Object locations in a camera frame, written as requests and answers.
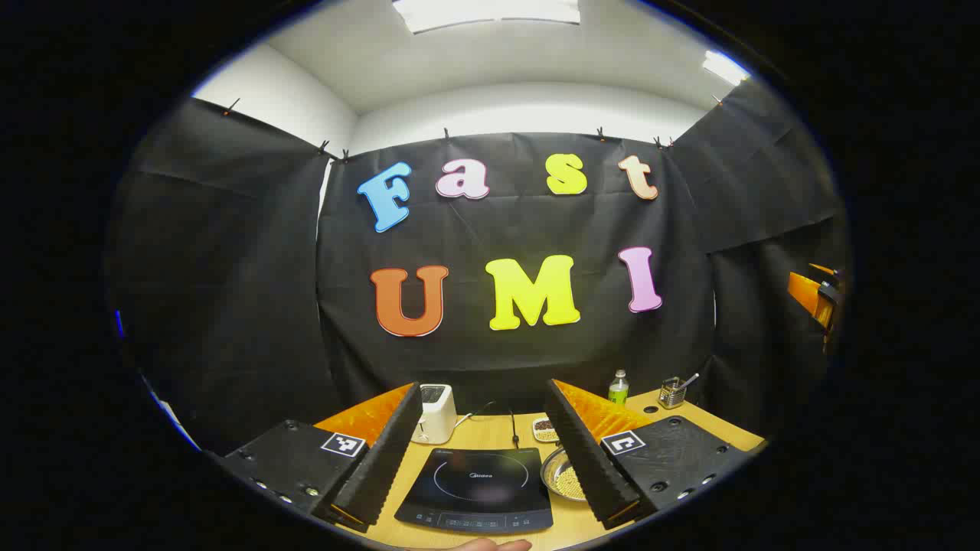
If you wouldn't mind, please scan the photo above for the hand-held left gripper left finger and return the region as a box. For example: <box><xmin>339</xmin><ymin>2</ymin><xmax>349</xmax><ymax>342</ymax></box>
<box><xmin>205</xmin><ymin>381</ymin><xmax>424</xmax><ymax>534</ymax></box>

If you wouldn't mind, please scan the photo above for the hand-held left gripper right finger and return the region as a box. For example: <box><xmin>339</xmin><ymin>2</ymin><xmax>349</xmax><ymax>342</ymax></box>
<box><xmin>544</xmin><ymin>379</ymin><xmax>755</xmax><ymax>530</ymax></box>

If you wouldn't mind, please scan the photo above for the pile of soybeans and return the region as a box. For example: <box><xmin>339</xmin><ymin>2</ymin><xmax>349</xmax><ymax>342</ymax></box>
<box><xmin>553</xmin><ymin>465</ymin><xmax>587</xmax><ymax>500</ymax></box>

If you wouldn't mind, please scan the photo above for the steel pot with black handle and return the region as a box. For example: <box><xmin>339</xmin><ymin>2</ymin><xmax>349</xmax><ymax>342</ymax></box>
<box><xmin>541</xmin><ymin>446</ymin><xmax>589</xmax><ymax>504</ymax></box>

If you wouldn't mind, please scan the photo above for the black induction cooktop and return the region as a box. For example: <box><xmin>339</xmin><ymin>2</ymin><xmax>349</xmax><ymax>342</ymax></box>
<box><xmin>394</xmin><ymin>447</ymin><xmax>554</xmax><ymax>534</ymax></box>

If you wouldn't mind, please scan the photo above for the white toaster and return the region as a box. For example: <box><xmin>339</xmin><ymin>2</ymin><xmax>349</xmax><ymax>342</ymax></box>
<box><xmin>411</xmin><ymin>383</ymin><xmax>458</xmax><ymax>445</ymax></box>

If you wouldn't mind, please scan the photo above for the white side table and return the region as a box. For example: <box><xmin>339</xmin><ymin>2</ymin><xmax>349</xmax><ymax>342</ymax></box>
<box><xmin>145</xmin><ymin>375</ymin><xmax>201</xmax><ymax>450</ymax></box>

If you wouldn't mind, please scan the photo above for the black backdrop cloth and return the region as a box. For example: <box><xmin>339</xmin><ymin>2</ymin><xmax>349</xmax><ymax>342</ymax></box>
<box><xmin>107</xmin><ymin>77</ymin><xmax>851</xmax><ymax>456</ymax></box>

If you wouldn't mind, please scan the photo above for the small ceiling light panel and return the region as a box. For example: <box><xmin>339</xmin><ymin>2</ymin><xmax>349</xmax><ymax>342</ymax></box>
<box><xmin>703</xmin><ymin>50</ymin><xmax>750</xmax><ymax>86</ymax></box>

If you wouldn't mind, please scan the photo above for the row of small cloth clips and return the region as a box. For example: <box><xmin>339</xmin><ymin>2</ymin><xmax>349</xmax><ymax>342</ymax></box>
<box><xmin>222</xmin><ymin>96</ymin><xmax>724</xmax><ymax>163</ymax></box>

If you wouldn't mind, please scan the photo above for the large ceiling light panel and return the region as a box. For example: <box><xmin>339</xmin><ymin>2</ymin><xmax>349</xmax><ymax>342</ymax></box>
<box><xmin>392</xmin><ymin>0</ymin><xmax>581</xmax><ymax>35</ymax></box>

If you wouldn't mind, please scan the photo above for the black power cable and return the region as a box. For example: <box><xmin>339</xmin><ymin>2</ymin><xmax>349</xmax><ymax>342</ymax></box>
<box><xmin>457</xmin><ymin>402</ymin><xmax>521</xmax><ymax>450</ymax></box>

